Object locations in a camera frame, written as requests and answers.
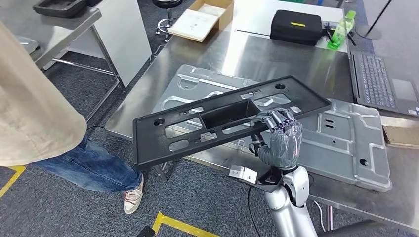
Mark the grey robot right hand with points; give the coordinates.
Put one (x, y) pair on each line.
(284, 147)

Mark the black plastic panel part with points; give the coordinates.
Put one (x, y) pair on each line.
(150, 147)

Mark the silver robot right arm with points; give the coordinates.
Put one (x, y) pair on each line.
(288, 209)

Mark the stainless steel workbench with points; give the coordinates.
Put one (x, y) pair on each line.
(262, 55)

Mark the silver stamped sheet metal panel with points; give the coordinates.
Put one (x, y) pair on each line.
(347, 147)

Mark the dark grey laptop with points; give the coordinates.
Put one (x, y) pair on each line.
(376, 81)

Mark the black case with yellow label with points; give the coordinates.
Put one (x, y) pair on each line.
(294, 32)

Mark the brown cardboard piece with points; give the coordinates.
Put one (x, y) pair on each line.
(401, 134)

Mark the green plastic bottle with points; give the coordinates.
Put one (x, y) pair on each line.
(340, 31)

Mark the round base pole stand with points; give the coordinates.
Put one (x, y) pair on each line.
(368, 32)

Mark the brown cardboard box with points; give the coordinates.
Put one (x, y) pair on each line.
(224, 14)

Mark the white flat board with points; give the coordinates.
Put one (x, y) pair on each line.
(193, 25)

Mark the black robot left foot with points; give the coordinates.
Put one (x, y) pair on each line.
(146, 232)

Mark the black stool with chrome base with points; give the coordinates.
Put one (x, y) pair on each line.
(167, 3)

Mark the grey metal table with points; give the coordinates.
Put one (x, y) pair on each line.
(59, 29)

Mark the person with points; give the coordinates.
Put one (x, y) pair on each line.
(29, 114)

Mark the black plastic tray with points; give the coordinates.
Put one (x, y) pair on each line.
(59, 8)

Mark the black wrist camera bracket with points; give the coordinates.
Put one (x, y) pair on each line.
(270, 181)

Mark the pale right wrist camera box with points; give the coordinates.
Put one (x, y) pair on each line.
(243, 174)

